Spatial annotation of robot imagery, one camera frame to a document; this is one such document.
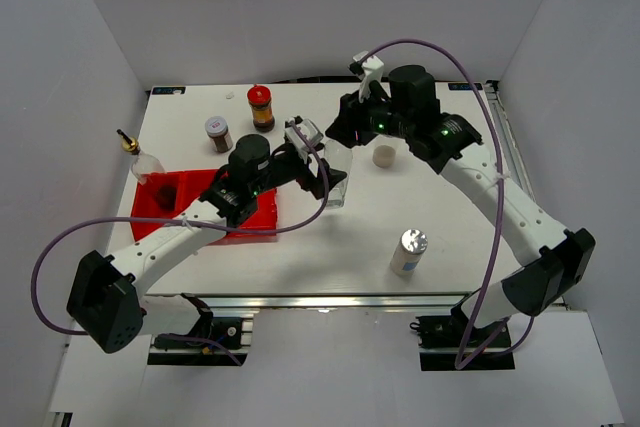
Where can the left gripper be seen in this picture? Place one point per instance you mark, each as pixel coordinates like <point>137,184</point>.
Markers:
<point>316,186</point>

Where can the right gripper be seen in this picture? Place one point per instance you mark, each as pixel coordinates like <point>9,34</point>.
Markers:
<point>349,119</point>

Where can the clear glass oil bottle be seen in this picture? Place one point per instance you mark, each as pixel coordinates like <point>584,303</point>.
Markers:
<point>149,173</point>

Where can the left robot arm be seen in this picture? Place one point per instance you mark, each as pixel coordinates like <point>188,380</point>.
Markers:
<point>109,298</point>

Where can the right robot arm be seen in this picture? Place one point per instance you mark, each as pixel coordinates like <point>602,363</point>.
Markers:
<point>552,258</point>

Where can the clear jar with metal lid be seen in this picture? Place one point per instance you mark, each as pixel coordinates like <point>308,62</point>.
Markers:
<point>384,156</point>

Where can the red-capped brown sauce bottle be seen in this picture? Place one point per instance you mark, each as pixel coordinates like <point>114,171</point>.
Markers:
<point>259,99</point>

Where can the small dark spice jar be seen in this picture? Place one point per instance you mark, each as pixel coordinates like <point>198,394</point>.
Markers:
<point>217,131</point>

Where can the white shaker with metal lid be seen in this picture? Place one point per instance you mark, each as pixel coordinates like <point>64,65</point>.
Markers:
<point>411,246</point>

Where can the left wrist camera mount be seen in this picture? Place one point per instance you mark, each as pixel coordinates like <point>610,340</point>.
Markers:
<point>304,135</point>

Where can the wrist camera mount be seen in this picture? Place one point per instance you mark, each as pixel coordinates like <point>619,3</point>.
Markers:
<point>304,135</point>
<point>368,69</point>

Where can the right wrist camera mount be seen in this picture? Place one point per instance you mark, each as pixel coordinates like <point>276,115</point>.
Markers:
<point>368,69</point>

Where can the aluminium table rail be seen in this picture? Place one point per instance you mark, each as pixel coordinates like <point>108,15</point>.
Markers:
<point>513,164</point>

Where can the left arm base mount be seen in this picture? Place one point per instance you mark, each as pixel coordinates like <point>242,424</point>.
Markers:
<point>190,333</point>

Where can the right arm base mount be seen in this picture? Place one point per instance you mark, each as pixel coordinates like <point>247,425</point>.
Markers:
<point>439,339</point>

